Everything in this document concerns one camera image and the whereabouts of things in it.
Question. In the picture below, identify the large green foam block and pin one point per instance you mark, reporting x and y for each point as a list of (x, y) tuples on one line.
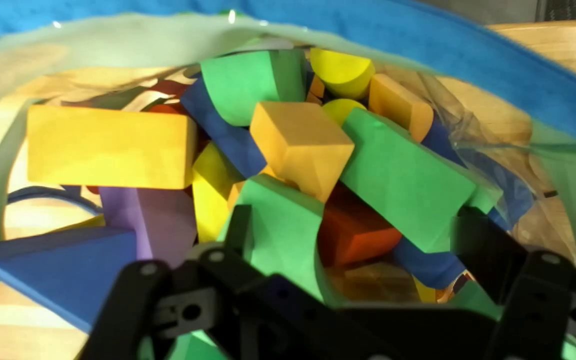
[(414, 188)]

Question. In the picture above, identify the blue foam wedge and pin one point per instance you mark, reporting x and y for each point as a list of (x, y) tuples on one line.
[(71, 270)]

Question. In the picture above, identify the orange foam cube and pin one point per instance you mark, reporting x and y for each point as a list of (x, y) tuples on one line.
[(302, 144)]

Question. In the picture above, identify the clear toy bag blue rim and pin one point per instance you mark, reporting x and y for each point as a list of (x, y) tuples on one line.
[(271, 317)]

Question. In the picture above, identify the yellow foam cylinder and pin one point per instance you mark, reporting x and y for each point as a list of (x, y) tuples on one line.
[(343, 74)]

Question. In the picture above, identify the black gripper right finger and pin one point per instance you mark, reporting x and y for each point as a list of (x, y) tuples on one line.
[(536, 299)]

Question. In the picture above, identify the green curved foam block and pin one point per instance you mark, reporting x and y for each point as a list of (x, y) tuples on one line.
[(241, 81)]

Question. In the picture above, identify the red foam block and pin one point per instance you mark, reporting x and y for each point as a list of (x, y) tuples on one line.
[(353, 233)]

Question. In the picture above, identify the yellow rectangular foam block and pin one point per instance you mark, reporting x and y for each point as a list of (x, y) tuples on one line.
[(97, 147)]

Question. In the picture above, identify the purple foam block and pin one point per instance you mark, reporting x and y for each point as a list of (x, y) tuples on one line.
[(163, 220)]

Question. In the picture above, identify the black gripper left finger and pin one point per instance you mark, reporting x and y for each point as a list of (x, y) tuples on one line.
[(125, 327)]

